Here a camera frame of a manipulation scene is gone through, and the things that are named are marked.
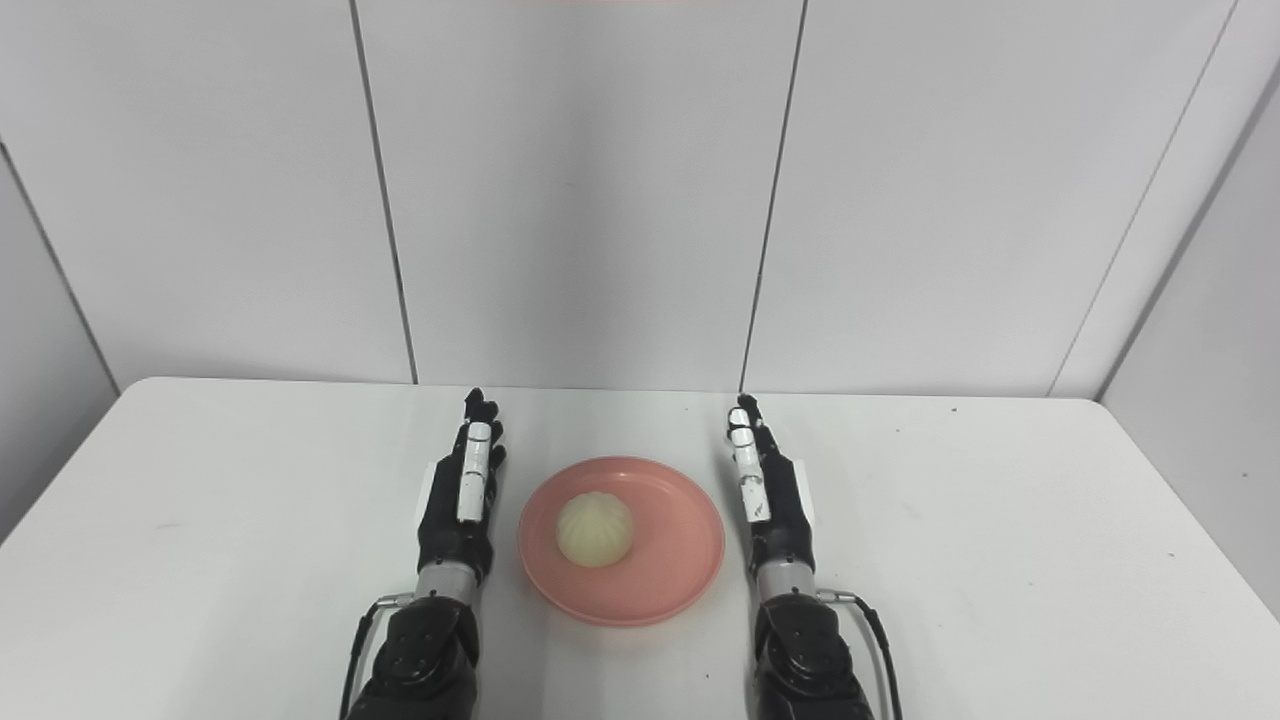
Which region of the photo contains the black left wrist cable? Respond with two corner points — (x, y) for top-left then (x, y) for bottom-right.
(338, 593), (416, 720)

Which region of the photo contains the cream steamed bun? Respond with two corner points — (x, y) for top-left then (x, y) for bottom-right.
(556, 491), (635, 569)

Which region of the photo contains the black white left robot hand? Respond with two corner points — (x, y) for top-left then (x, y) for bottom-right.
(415, 388), (508, 586)

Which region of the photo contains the pink round plate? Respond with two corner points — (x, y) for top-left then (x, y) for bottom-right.
(517, 456), (726, 628)

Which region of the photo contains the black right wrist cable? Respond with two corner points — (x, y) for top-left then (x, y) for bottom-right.
(815, 588), (906, 720)

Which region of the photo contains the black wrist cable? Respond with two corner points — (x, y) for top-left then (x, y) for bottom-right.
(815, 588), (906, 720)
(338, 593), (416, 720)

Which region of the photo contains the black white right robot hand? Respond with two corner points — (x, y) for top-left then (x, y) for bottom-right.
(724, 394), (817, 576)

